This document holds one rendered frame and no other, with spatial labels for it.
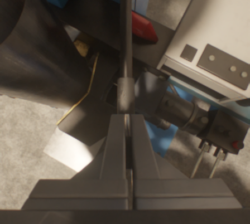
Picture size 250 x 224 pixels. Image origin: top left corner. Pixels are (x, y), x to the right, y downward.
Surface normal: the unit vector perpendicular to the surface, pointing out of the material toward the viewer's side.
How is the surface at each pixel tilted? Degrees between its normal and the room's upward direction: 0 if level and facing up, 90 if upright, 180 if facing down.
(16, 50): 90
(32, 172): 0
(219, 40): 0
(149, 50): 0
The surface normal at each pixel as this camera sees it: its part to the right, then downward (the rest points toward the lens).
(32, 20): 0.98, 0.19
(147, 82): 0.00, -0.14
